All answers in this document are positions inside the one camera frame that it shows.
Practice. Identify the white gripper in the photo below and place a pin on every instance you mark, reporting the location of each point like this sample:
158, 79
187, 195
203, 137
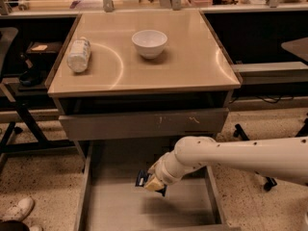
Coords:
163, 171

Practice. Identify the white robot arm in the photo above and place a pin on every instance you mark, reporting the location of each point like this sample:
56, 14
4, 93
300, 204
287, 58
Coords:
284, 159

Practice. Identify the open middle drawer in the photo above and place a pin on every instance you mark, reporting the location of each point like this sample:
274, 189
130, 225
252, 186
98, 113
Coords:
113, 201

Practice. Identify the grey top drawer front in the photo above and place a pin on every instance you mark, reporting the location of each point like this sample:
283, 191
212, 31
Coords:
144, 124

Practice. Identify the grey drawer cabinet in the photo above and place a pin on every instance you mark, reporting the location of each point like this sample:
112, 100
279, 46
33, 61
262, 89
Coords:
192, 73

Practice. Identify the black wheeled stand base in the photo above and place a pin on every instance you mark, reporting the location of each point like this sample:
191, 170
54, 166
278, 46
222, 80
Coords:
239, 132

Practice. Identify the white shoe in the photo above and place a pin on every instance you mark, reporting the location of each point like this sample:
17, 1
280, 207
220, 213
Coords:
18, 212

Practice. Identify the white ceramic bowl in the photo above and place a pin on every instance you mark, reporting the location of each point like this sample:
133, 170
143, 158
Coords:
149, 43

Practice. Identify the clear plastic water bottle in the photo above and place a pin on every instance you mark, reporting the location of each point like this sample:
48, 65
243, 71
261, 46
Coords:
79, 55

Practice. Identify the black box with note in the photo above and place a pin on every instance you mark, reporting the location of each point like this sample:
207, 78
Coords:
36, 47

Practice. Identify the black chair frame left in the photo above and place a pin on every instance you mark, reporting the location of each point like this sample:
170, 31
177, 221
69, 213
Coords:
8, 34

